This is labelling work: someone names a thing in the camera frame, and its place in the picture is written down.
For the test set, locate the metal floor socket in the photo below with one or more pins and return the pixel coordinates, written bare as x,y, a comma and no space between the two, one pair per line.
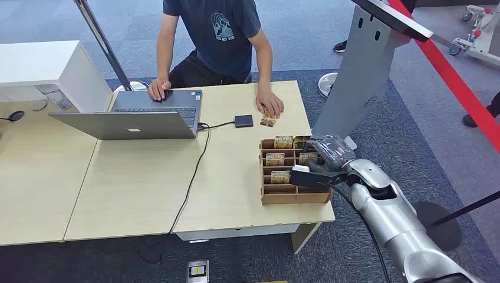
198,270

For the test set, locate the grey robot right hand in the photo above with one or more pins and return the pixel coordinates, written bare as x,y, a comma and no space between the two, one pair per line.
332,152

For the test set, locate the wooden card holder box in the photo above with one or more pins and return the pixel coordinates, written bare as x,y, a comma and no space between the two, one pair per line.
285,193

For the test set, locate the silver laptop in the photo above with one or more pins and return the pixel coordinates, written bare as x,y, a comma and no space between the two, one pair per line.
148,117

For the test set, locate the person's left forearm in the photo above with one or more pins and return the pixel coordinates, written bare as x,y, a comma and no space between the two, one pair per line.
264,66

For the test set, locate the round white fan base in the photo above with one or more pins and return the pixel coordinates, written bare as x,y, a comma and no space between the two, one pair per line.
326,84

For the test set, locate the round white pole base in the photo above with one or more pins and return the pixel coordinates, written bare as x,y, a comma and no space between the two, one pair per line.
131,86

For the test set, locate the grey round desk grommet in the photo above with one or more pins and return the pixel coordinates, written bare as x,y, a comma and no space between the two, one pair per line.
39,104

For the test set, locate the person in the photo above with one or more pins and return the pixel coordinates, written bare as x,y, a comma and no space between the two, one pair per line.
218,35

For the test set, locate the person's right hand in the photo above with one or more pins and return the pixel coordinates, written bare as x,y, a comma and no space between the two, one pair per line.
158,90

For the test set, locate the person's left hand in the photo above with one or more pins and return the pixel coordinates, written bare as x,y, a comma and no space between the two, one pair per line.
268,102

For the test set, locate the grey kiosk stand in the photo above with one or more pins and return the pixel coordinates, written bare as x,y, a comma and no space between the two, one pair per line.
359,78

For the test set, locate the white wheeled cart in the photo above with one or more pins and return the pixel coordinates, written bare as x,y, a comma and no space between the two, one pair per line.
478,33

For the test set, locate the black slanted pole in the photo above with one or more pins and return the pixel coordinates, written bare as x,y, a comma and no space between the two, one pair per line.
103,43

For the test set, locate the black stanchion with round base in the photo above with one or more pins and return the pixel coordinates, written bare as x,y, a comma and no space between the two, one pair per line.
439,226

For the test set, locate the small black oval object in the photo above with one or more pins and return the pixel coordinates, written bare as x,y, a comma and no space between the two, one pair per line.
15,115

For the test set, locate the person's dark foot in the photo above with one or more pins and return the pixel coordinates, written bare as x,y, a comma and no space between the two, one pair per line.
482,113

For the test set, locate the black shoe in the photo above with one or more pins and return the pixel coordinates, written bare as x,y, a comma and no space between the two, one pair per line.
340,46

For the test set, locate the red barrier belt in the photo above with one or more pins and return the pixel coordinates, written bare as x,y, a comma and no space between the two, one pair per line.
457,82

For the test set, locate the person's right forearm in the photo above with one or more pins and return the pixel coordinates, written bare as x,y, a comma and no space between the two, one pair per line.
165,58

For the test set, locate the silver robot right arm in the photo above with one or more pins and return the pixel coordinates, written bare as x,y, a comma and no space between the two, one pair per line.
390,218

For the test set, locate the small black card reader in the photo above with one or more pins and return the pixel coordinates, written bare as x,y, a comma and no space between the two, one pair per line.
243,120

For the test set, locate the white cabinet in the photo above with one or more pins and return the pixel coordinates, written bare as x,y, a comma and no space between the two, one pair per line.
43,70

